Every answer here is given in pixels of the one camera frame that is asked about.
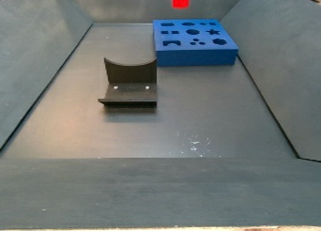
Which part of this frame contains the blue foam shape board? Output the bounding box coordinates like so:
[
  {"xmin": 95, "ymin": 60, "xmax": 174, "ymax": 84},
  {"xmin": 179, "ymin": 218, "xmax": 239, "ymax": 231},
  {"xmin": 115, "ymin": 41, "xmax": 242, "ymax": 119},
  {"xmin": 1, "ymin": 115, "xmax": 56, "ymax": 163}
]
[{"xmin": 152, "ymin": 19, "xmax": 238, "ymax": 67}]

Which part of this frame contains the black curved holder stand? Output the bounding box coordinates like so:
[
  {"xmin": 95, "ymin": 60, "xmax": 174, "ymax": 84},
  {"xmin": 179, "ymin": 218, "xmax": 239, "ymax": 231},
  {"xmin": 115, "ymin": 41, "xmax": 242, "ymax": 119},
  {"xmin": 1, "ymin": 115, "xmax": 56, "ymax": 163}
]
[{"xmin": 97, "ymin": 58, "xmax": 157, "ymax": 106}]

